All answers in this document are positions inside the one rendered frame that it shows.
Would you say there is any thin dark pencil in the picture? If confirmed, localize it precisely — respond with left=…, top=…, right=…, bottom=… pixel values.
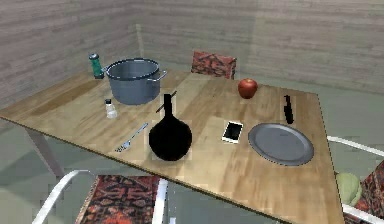
left=155, top=90, right=178, bottom=114

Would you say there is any white smartphone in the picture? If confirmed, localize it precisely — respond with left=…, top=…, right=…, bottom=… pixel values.
left=221, top=120, right=244, bottom=145

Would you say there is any red apple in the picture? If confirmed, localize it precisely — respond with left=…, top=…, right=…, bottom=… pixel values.
left=237, top=78, right=259, bottom=100

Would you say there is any wooden dining table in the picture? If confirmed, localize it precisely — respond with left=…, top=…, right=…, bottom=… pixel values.
left=0, top=68, right=346, bottom=224

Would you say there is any large grey metal pot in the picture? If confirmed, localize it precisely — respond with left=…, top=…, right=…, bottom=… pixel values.
left=103, top=58, right=168, bottom=106

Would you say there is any silver fork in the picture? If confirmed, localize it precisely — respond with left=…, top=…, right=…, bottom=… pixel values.
left=114, top=122, right=149, bottom=153

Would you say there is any clear salt shaker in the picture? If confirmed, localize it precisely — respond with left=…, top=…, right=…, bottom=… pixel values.
left=104, top=98, right=119, bottom=120

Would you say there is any grey round plate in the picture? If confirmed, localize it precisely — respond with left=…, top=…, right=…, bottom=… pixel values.
left=247, top=122, right=315, bottom=167

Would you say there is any black knife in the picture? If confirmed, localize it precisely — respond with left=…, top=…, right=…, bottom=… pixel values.
left=283, top=94, right=295, bottom=125

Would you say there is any green lettuce head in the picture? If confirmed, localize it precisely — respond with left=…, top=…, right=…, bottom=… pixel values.
left=335, top=171, right=363, bottom=206

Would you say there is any red patterned white-frame chair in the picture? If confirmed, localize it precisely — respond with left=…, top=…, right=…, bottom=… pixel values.
left=31, top=169, right=169, bottom=224
left=326, top=135, right=384, bottom=224
left=190, top=50, right=238, bottom=80

